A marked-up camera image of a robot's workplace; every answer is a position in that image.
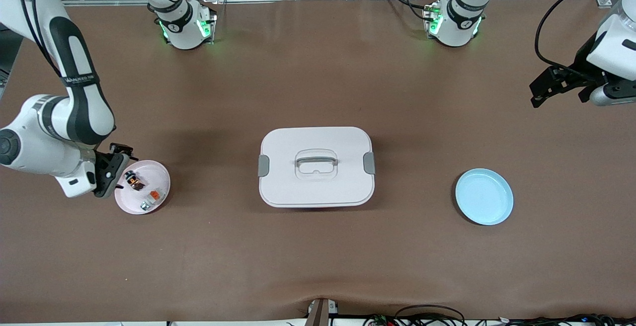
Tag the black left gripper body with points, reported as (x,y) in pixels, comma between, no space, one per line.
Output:
(582,62)

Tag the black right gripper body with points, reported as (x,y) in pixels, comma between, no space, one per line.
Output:
(110,163)

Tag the orange and black switch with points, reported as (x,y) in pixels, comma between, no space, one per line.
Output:
(134,180)

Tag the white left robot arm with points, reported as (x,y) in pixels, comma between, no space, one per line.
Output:
(454,30)

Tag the pink round plate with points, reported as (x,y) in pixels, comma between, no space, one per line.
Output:
(156,177)

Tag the light blue round plate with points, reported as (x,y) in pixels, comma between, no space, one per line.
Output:
(484,197)

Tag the white lidded storage box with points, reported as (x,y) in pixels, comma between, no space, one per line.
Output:
(318,187)

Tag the small white connector block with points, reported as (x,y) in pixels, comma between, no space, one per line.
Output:
(332,307)

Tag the small orange white switch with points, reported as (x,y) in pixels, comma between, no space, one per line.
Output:
(155,196)

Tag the brown table edge post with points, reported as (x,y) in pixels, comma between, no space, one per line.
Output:
(318,313)

